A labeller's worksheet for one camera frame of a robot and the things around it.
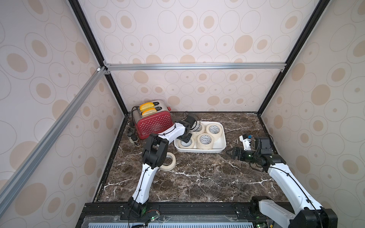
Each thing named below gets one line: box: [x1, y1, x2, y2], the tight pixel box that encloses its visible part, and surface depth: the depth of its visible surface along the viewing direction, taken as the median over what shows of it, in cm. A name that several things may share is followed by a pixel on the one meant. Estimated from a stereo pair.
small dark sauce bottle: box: [131, 134, 142, 148], surface depth 96 cm
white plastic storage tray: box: [173, 121, 227, 153], surface depth 97 cm
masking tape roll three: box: [159, 152, 177, 171], surface depth 89 cm
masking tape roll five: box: [174, 135, 196, 149], surface depth 99 cm
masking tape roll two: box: [205, 123, 223, 137], surface depth 102 cm
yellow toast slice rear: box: [139, 102, 155, 113], surface depth 97 cm
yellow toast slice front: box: [141, 107, 158, 117], surface depth 94 cm
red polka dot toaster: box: [132, 99, 174, 140], surface depth 97 cm
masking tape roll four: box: [196, 133, 214, 150], surface depth 97 cm
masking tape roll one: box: [189, 121, 205, 135], surface depth 99 cm
